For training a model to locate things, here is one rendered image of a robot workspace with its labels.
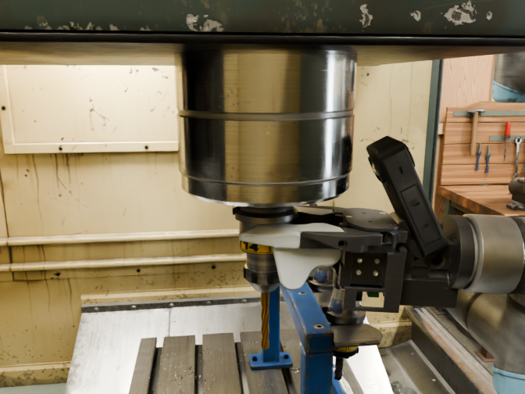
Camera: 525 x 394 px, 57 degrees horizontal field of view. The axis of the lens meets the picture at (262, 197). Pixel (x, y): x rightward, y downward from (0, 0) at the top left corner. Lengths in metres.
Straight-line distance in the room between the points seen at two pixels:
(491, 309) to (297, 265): 0.24
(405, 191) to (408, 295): 0.10
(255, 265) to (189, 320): 1.11
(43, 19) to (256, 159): 0.17
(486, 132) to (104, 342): 2.70
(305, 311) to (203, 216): 0.83
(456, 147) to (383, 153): 2.96
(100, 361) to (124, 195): 0.48
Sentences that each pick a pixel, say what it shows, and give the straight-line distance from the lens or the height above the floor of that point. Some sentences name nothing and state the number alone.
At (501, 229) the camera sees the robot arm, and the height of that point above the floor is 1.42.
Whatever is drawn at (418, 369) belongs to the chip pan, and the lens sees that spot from 1.70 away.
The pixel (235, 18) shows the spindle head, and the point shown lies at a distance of 0.32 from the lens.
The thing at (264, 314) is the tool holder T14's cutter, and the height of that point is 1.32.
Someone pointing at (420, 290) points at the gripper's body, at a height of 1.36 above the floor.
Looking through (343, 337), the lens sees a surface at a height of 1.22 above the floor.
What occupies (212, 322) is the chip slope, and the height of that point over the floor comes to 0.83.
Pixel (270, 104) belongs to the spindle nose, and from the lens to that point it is 0.37.
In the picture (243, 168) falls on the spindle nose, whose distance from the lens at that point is 0.38.
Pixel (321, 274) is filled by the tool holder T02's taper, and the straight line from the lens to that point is 0.82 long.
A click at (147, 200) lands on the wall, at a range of 1.50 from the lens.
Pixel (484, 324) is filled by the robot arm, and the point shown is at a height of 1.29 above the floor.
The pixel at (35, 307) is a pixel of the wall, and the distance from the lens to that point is 1.68.
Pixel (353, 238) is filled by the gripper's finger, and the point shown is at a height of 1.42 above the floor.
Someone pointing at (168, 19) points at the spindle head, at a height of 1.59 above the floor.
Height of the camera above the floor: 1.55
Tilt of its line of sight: 13 degrees down
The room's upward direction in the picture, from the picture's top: straight up
